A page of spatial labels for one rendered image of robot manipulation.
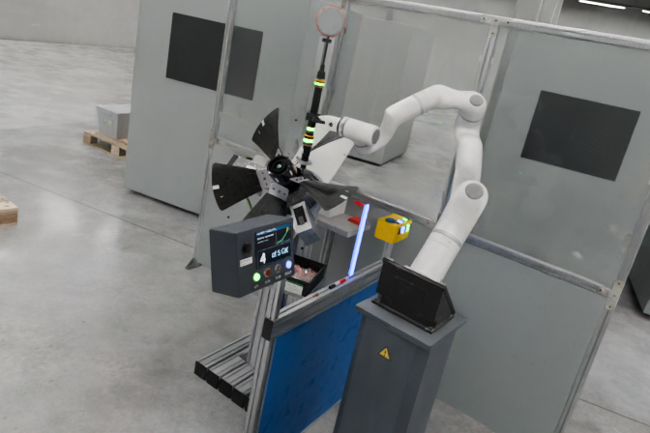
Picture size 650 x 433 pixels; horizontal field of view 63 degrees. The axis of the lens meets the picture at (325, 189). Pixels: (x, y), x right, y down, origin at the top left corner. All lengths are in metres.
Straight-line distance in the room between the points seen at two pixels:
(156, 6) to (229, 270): 3.69
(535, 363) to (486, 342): 0.25
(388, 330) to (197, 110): 3.23
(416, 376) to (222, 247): 0.82
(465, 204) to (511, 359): 1.17
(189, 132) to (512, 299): 3.10
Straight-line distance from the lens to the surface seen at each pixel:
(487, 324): 2.89
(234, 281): 1.52
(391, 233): 2.39
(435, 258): 1.91
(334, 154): 2.65
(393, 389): 1.98
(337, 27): 2.94
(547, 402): 2.96
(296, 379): 2.26
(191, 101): 4.75
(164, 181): 5.03
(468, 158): 2.10
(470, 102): 2.15
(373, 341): 1.95
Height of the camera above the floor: 1.83
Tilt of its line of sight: 16 degrees down
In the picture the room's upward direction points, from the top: 12 degrees clockwise
